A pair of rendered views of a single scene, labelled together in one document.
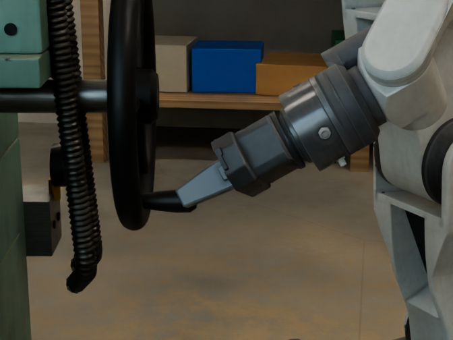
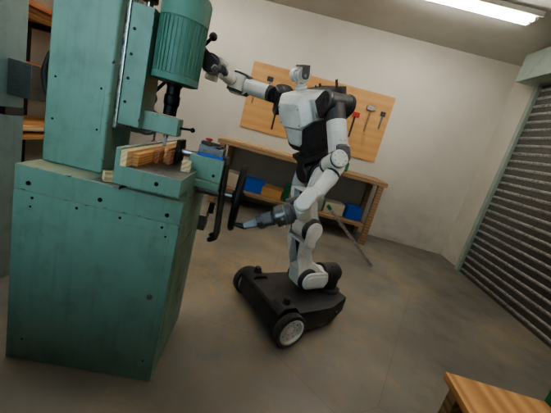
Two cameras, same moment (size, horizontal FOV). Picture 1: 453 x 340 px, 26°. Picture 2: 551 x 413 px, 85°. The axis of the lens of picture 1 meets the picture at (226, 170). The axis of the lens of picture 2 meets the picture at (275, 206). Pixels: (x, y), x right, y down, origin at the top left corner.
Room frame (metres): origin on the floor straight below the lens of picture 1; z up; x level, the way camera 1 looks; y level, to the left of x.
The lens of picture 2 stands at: (-0.23, 0.07, 1.13)
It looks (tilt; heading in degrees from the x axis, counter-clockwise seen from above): 14 degrees down; 354
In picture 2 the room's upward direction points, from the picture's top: 15 degrees clockwise
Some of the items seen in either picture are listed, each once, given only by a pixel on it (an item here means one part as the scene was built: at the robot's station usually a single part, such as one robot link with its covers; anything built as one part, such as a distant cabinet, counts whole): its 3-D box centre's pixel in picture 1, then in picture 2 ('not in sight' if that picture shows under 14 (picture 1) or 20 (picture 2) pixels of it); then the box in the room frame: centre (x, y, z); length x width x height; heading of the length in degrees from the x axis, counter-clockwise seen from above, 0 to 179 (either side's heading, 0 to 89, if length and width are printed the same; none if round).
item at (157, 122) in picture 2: not in sight; (162, 125); (1.05, 0.46, 1.03); 0.14 x 0.07 x 0.09; 90
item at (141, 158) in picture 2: not in sight; (165, 152); (1.08, 0.44, 0.92); 0.62 x 0.02 x 0.04; 0
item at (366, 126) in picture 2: not in sight; (315, 112); (4.15, -0.59, 1.50); 2.00 x 0.04 x 0.90; 83
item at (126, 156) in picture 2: not in sight; (157, 151); (1.02, 0.46, 0.92); 0.60 x 0.02 x 0.05; 0
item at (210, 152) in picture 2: not in sight; (212, 149); (1.03, 0.24, 0.99); 0.13 x 0.11 x 0.06; 0
